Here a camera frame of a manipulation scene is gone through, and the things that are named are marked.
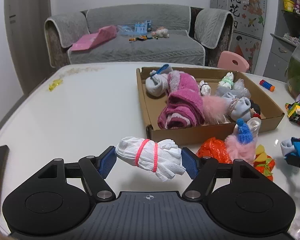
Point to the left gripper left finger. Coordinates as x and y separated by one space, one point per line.
92 171

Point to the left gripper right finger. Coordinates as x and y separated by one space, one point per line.
204 172

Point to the blue knit cloth bundle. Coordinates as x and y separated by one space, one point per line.
290 147

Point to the orange plastic bag bundle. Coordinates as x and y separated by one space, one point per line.
214 148

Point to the white cloth pink bands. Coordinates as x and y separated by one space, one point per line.
162 158

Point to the pink fluffy bird toy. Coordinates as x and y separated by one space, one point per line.
242 144

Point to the pink fur pompom keychain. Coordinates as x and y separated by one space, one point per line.
214 109

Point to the white cloth beige band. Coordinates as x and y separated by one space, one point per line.
253 126

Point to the mickey mouse toy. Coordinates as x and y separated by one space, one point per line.
255 110

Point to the white cloth green band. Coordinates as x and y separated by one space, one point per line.
227 81

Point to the light grey knit pouch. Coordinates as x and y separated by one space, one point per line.
157 82

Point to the colourful brick cube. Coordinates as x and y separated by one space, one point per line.
293 112

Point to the magenta rolled towel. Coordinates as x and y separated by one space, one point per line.
184 104

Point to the light blue sock bundle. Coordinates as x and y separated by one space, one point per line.
234 107

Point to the brown cardboard box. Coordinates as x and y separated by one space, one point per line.
151 107

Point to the small white cloth bundle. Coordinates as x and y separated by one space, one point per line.
204 88

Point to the clear plastic wrap ball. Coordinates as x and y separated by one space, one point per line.
240 90

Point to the small colourful brick strip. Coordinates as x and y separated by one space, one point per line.
267 85

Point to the glass fish bowl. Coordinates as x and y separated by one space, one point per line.
293 73

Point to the yellow wrapper on table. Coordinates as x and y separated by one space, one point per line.
54 84

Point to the pink foam wedge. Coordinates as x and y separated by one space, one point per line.
93 40

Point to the grey sofa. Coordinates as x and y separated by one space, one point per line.
197 36

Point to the small plush animal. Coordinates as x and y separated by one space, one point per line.
161 32

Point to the blue toy castle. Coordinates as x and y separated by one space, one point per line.
139 28

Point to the decorated refrigerator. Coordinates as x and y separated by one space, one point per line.
249 22

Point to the door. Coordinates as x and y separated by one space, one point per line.
24 21

